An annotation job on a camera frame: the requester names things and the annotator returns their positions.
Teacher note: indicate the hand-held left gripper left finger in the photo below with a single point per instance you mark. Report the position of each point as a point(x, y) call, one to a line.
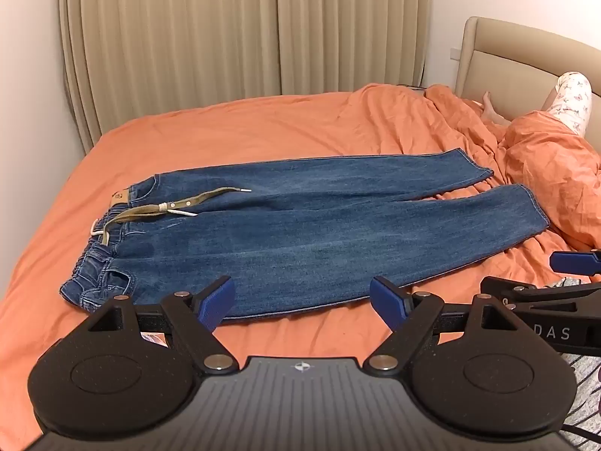
point(219, 301)

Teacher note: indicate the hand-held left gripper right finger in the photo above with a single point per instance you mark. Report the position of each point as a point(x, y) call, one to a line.
point(388, 301)

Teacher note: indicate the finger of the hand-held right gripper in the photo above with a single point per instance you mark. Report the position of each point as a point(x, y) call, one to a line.
point(573, 261)
point(535, 293)

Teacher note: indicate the blue denim pants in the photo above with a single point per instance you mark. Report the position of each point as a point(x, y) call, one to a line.
point(300, 239)

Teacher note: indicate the grey patterned clothing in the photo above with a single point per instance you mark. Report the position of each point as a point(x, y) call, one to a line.
point(584, 385)

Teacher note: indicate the orange duvet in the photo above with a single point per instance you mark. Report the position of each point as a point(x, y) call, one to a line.
point(540, 159)

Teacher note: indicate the orange bed sheet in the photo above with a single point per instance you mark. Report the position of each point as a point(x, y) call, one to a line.
point(263, 127)

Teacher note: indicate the beige padded headboard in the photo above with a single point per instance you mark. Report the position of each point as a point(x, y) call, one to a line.
point(512, 61)

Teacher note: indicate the beige pleated curtain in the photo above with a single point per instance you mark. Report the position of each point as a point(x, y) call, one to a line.
point(234, 28)

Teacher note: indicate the white wall socket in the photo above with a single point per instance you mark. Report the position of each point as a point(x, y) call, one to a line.
point(454, 52)

